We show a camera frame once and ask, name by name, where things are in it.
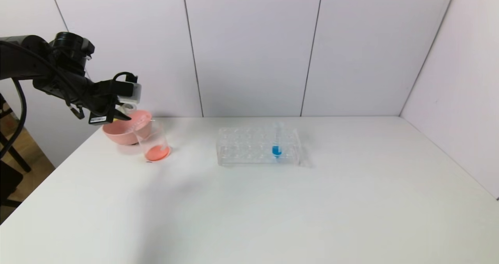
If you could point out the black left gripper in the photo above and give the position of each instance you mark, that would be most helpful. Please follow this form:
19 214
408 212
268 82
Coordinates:
99 116

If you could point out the test tube with yellow pigment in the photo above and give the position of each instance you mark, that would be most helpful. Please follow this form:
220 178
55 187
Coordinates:
130 108

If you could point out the clear glass beaker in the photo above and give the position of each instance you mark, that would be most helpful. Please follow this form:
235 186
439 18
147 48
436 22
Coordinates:
158 153

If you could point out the clear acrylic test tube rack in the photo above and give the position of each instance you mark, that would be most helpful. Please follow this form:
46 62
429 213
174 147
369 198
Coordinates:
249 155

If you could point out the test tube with blue pigment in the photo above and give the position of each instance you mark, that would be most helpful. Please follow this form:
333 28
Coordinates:
276 151

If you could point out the pink plastic bowl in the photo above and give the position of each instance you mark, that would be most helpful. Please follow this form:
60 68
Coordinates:
121 135

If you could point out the black metal stand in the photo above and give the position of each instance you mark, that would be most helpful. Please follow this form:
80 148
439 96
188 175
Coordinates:
17 158

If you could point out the black angular panel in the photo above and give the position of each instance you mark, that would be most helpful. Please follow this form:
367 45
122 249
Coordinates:
7 182

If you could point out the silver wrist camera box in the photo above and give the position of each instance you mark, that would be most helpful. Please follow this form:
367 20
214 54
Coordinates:
132 93

